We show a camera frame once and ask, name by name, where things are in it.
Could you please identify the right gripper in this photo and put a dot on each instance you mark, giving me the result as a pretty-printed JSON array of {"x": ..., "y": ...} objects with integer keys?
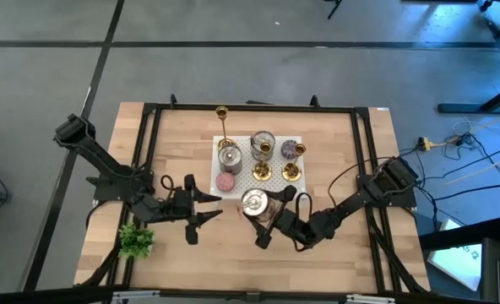
[{"x": 296, "y": 228}]

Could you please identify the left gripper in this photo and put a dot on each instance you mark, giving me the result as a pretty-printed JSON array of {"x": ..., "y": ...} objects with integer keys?
[{"x": 178, "y": 207}]

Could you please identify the pink round candle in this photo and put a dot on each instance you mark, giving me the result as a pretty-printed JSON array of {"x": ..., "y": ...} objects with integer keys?
[{"x": 225, "y": 182}]

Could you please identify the silver lidded candle jar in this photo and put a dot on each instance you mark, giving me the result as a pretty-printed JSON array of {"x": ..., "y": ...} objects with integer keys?
[{"x": 229, "y": 162}]

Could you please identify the floral patterned round tin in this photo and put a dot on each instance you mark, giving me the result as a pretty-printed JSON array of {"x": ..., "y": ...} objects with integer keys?
[{"x": 289, "y": 148}]

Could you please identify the clear glass jar candle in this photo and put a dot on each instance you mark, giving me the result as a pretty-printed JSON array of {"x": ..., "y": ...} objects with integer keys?
[{"x": 256, "y": 142}]

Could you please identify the tall gold candlestick holder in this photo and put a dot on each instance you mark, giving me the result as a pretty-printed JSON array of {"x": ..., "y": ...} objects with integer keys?
[{"x": 221, "y": 112}]

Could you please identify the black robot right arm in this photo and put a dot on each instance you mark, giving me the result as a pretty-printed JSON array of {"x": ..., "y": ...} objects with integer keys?
[{"x": 351, "y": 202}]

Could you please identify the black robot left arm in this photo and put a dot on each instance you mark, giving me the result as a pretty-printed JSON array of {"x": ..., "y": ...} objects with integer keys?
[{"x": 98, "y": 154}]

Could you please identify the white perforated shelf riser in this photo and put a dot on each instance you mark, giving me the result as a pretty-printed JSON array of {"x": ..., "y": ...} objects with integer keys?
[{"x": 241, "y": 186}]

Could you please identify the green artificial plant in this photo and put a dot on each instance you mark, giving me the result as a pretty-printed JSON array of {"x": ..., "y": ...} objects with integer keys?
[{"x": 135, "y": 241}]

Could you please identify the yellow power plug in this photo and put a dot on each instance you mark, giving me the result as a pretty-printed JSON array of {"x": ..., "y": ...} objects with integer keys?
[{"x": 427, "y": 144}]

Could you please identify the black crossbeam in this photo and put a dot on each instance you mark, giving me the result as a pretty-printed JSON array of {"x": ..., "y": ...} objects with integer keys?
[{"x": 43, "y": 296}]

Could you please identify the black bar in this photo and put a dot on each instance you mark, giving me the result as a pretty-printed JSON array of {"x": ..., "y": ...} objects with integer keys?
[{"x": 461, "y": 234}]

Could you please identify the white panel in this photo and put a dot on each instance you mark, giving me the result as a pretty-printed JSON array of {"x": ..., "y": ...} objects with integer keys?
[{"x": 457, "y": 262}]

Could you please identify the black stand foot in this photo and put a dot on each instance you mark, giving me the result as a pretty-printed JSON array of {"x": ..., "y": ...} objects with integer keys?
[{"x": 334, "y": 8}]

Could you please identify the black aluminium table frame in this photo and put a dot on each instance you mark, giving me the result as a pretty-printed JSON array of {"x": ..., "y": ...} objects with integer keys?
[{"x": 275, "y": 108}]

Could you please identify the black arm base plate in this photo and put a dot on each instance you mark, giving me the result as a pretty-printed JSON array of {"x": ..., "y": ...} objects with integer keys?
[
  {"x": 402, "y": 202},
  {"x": 100, "y": 195}
]

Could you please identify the black desk frame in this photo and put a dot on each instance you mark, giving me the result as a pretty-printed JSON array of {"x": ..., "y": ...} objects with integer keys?
[{"x": 465, "y": 108}]

